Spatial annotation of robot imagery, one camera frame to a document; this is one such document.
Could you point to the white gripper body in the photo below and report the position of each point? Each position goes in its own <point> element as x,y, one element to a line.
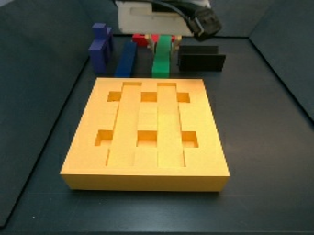
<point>157,16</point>

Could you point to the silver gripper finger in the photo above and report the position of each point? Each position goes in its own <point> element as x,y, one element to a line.
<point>151,44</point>
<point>177,43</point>

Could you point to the long green block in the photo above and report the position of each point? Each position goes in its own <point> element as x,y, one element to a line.
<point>162,60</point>

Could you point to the yellow slotted board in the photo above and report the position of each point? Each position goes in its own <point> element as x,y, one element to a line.
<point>147,139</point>

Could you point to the red cross-shaped block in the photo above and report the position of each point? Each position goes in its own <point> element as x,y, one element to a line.
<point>139,40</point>

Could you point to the black block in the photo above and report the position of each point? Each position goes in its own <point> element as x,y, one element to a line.
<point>200,59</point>

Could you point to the long blue block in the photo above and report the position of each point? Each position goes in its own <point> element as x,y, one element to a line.
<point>127,59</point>

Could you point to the purple cross-shaped block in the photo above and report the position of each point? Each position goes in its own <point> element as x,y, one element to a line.
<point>101,48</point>

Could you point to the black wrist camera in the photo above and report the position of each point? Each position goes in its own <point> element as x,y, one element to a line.
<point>204,24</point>

